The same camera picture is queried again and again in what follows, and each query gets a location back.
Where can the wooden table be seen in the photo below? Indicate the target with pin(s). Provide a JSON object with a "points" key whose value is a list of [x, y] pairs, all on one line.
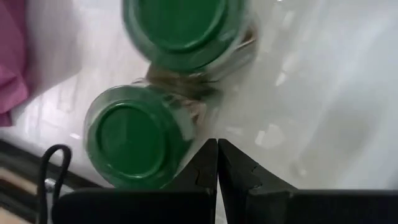
{"points": [[12, 180]]}

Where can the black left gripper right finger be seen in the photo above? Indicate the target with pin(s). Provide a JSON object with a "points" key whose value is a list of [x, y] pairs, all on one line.
{"points": [[280, 208]]}

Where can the green-lid spice jar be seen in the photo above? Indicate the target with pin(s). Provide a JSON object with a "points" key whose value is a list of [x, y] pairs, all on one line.
{"points": [[186, 25], [133, 140]]}

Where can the white plastic bin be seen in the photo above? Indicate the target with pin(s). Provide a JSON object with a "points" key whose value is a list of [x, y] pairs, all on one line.
{"points": [[311, 77]]}

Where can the pink cloth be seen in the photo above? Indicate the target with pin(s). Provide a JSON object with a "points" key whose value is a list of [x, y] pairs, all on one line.
{"points": [[11, 62]]}

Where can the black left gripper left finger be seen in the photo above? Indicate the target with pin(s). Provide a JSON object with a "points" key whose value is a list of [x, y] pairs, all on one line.
{"points": [[140, 208]]}

